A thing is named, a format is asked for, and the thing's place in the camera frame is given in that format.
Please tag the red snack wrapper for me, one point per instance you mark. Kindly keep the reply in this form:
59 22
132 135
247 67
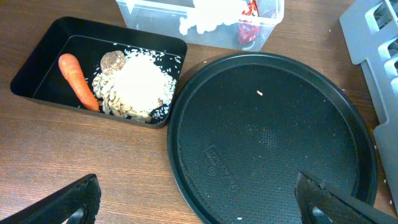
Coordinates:
246 31

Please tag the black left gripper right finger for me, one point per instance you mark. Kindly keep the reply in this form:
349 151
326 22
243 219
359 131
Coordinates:
321 202

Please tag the grey dishwasher rack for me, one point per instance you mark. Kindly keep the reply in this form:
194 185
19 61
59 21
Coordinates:
370 31

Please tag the white tissue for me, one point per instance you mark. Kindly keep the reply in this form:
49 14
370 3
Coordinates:
207 15

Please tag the orange carrot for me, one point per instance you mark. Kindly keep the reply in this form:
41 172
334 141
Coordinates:
72 72

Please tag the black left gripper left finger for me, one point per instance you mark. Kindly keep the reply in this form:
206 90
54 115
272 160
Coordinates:
78 202

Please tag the clear plastic waste bin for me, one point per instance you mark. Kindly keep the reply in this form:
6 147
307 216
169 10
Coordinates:
163 17

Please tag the black rectangular tray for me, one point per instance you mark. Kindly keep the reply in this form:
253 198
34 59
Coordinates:
41 80

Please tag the round black serving tray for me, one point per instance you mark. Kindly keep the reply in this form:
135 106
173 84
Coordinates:
245 125

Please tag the peanut shells and rice scraps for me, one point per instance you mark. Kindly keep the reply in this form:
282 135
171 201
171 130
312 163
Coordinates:
137 84

